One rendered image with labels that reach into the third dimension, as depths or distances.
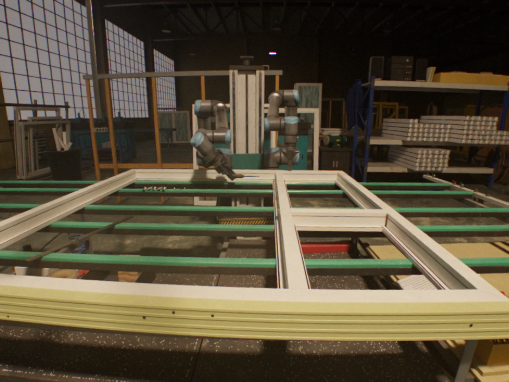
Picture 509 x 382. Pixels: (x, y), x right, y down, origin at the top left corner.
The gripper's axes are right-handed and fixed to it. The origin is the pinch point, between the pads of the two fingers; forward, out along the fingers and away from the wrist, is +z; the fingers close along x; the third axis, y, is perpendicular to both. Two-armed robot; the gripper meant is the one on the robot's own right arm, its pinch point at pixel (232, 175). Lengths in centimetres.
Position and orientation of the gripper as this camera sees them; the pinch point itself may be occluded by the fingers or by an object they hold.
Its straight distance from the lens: 182.6
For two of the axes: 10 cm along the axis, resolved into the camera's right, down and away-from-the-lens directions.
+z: 6.2, 6.4, 4.5
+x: 0.5, -6.1, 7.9
